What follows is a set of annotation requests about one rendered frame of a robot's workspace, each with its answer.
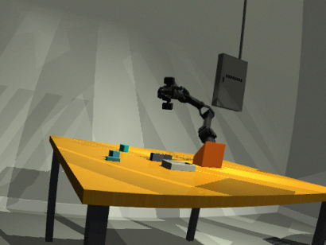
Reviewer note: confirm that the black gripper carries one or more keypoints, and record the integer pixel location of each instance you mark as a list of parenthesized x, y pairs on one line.
[(170, 93)]

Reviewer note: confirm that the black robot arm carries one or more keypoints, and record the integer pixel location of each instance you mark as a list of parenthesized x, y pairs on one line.
[(206, 133)]

